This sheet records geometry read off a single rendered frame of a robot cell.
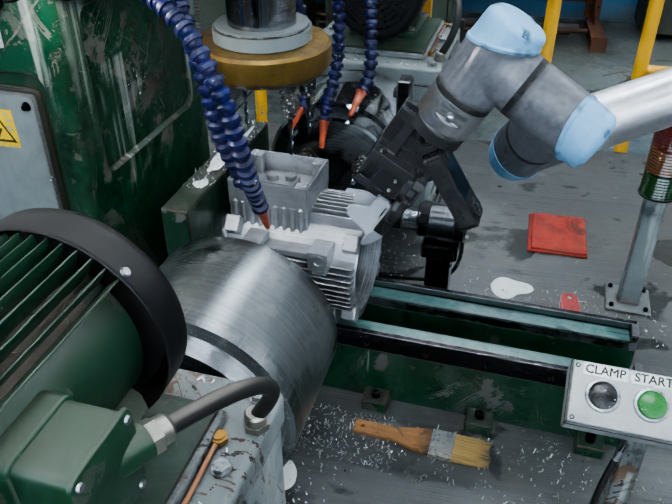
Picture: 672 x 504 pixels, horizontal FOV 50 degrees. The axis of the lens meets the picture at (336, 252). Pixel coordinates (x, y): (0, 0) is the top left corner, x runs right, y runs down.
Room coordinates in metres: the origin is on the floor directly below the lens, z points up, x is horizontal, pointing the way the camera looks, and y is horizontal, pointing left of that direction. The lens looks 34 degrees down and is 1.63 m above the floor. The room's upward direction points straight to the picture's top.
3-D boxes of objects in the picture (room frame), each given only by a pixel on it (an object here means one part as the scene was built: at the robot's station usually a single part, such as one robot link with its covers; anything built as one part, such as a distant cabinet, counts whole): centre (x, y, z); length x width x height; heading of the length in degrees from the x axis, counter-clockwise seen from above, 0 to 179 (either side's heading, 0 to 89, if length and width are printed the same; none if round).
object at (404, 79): (1.02, -0.10, 1.12); 0.04 x 0.03 x 0.26; 74
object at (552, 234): (1.29, -0.47, 0.80); 0.15 x 0.12 x 0.01; 166
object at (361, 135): (1.25, -0.03, 1.04); 0.41 x 0.25 x 0.25; 164
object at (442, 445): (0.73, -0.13, 0.80); 0.21 x 0.05 x 0.01; 73
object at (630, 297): (1.07, -0.54, 1.01); 0.08 x 0.08 x 0.42; 74
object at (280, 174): (0.94, 0.08, 1.11); 0.12 x 0.11 x 0.07; 72
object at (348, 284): (0.93, 0.04, 1.01); 0.20 x 0.19 x 0.19; 72
